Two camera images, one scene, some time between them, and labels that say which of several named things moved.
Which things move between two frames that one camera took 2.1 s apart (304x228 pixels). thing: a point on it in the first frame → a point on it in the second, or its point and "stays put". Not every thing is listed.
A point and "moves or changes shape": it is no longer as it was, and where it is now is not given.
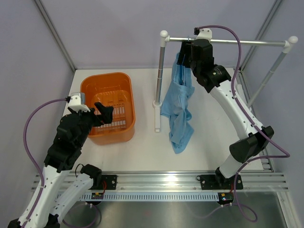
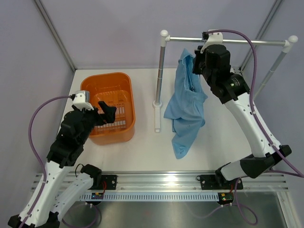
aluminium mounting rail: (269, 181) stays put
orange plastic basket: (115, 90) stays put
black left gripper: (107, 117) stays put
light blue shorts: (176, 106) moves or changes shape
